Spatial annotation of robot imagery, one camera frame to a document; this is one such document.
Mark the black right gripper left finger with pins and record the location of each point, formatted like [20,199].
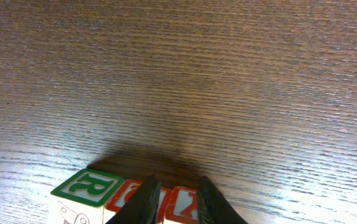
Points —
[142,207]

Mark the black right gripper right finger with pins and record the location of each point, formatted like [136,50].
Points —
[213,208]

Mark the blue edged wooden block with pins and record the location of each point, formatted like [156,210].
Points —
[124,193]

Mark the blue lettered wooden block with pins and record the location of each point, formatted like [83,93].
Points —
[182,207]

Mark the green R wooden block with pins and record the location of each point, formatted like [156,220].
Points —
[82,198]

